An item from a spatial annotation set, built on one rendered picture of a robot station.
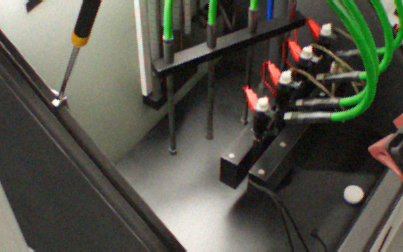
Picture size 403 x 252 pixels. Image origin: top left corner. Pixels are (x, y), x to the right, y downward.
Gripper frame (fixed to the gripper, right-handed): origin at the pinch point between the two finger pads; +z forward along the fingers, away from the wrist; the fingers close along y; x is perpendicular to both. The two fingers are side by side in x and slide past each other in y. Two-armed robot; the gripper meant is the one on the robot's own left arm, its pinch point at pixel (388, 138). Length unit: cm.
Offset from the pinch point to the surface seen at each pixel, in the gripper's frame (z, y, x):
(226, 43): 48, -10, -13
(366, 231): 29.4, -2.3, 25.5
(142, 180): 65, 17, 0
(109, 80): 53, 11, -22
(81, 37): 3.2, 20.5, -32.2
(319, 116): 24.4, -5.7, 1.4
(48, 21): 34, 16, -37
